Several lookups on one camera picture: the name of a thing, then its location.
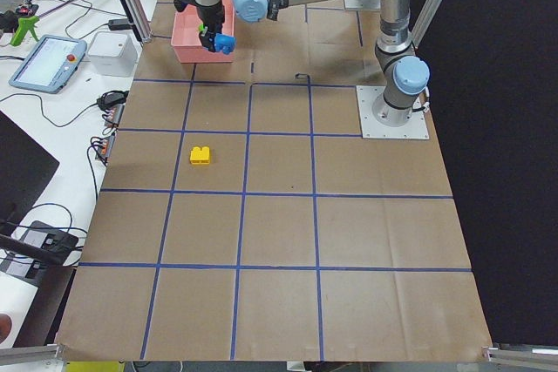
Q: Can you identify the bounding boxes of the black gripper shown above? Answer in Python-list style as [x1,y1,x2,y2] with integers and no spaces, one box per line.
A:
[196,0,223,52]

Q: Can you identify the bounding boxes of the blue toy block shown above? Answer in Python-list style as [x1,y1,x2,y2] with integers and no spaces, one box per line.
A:
[214,33,236,55]

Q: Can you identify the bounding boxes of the pink plastic box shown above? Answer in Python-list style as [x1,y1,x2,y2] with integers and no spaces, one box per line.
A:
[171,5,235,64]

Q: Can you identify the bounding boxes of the white square box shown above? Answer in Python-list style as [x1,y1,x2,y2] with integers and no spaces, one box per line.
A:
[87,31,138,77]

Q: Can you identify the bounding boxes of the black power adapter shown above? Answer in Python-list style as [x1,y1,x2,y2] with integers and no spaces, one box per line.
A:
[107,18,132,30]

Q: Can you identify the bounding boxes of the yellow toy block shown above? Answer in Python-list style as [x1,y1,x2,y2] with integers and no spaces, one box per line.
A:
[189,145,211,166]

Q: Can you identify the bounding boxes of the blue teach pendant tablet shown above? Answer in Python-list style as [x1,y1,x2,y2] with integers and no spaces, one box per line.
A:
[9,35,88,94]

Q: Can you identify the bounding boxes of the brown paper table cover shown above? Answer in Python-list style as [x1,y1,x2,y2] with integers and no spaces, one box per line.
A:
[57,0,491,362]

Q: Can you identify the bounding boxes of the green handled grabber tool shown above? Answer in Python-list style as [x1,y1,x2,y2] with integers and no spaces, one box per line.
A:
[10,16,39,46]

